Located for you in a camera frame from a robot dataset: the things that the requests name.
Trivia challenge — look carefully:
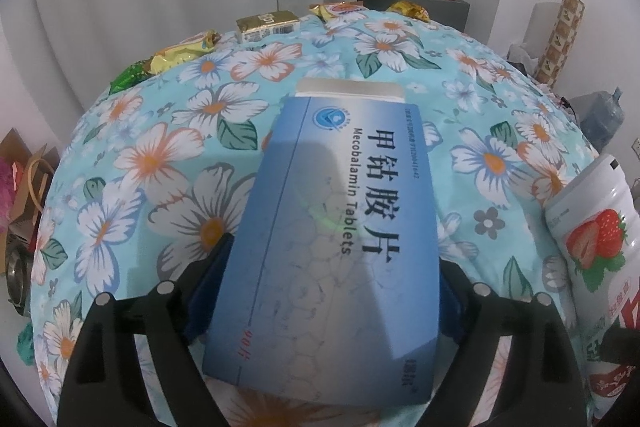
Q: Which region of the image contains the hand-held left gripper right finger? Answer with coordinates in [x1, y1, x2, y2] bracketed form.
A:
[434, 257, 587, 427]

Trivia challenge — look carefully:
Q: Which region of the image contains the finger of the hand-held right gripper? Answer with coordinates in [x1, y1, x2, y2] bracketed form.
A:
[599, 324, 640, 367]

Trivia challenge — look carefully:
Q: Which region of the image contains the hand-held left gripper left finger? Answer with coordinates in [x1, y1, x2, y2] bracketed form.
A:
[61, 232, 236, 427]

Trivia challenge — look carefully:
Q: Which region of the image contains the white strawberry drink bottle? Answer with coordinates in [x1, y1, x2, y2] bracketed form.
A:
[544, 151, 640, 427]

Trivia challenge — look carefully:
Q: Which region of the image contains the blue medicine box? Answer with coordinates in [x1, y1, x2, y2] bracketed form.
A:
[201, 78, 442, 394]

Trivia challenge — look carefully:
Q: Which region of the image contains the blue floral blanket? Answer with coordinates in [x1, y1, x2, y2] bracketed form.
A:
[29, 8, 603, 427]

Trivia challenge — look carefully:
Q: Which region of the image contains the green crumpled bag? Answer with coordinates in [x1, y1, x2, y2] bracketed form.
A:
[16, 321, 40, 360]

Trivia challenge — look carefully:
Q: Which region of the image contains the metal bowl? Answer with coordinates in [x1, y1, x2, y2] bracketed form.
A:
[4, 234, 38, 310]

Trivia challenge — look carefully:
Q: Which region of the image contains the brown paper bag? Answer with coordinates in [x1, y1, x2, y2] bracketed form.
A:
[0, 128, 62, 230]

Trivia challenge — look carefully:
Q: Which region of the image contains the pink crinkled paper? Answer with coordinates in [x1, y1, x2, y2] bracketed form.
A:
[0, 158, 24, 220]

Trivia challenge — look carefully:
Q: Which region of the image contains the blue water jug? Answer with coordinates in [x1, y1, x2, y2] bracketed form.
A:
[569, 87, 627, 154]

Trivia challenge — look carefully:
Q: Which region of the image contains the gold box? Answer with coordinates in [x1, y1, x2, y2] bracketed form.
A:
[235, 10, 302, 44]

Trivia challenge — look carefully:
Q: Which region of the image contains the gold crinkled snack packet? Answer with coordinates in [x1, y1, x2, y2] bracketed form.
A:
[389, 0, 432, 24]

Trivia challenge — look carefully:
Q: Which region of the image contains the grey cabinet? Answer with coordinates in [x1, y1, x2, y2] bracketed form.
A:
[356, 0, 471, 34]

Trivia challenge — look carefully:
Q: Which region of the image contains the yellow orange snack packet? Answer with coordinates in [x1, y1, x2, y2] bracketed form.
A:
[308, 0, 369, 24]

